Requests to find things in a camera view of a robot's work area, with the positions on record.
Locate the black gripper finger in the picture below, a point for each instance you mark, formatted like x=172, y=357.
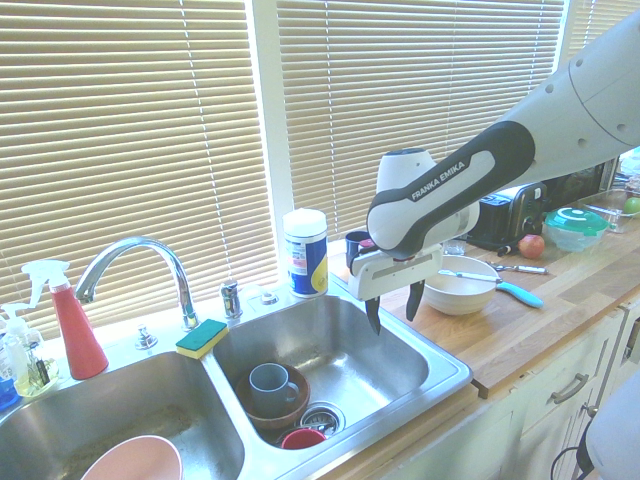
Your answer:
x=374, y=315
x=414, y=300

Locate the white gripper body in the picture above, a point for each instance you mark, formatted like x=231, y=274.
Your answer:
x=395, y=272

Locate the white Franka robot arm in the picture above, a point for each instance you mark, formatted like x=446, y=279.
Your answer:
x=550, y=120

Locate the stainless steel double sink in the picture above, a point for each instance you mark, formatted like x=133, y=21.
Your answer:
x=350, y=350

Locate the round sink hole cap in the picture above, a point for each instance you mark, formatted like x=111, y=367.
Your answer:
x=268, y=300

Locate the cream ceramic bowl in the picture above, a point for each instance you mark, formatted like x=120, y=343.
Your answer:
x=457, y=295

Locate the dark blue mug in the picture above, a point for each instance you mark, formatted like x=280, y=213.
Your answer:
x=354, y=245

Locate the clear drinking glass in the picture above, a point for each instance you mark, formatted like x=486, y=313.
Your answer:
x=455, y=246

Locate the white blue wipes canister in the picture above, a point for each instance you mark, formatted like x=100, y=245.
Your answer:
x=306, y=255

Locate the metal drain strainer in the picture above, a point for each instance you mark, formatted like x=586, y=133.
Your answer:
x=325, y=417

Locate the brown wooden bowl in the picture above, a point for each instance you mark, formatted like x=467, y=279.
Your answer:
x=295, y=400

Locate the grey mug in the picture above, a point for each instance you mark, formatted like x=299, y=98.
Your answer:
x=270, y=385

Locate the black chrome toaster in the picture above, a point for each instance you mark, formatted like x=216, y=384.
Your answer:
x=510, y=215

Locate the red apple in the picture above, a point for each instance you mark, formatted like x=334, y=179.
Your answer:
x=531, y=246

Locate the chrome side sprayer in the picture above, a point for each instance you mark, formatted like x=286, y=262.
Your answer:
x=231, y=299

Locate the red cup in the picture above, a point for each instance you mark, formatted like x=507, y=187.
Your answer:
x=301, y=439

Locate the yellow green sponge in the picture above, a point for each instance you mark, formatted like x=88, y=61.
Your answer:
x=201, y=338

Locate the clear container green lid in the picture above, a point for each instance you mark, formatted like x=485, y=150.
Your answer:
x=575, y=227

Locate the cream kitchen cabinet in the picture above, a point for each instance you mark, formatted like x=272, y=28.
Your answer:
x=550, y=415

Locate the black microwave oven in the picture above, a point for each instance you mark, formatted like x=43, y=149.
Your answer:
x=580, y=182

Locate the clear plastic tray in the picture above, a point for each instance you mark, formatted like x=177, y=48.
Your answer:
x=607, y=210

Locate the chrome kitchen faucet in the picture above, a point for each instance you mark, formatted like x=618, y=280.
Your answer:
x=165, y=260

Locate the chrome faucet knob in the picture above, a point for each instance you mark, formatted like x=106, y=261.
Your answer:
x=145, y=337

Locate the green fruit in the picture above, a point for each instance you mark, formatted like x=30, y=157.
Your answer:
x=633, y=204

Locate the pink plastic bowl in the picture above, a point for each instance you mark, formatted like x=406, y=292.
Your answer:
x=140, y=457

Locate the red spray bottle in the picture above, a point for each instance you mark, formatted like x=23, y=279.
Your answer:
x=77, y=330

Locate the wide beige window blind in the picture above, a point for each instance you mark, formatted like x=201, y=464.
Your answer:
x=125, y=140

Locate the clear soap pump bottle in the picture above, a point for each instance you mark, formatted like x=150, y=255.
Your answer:
x=10, y=355

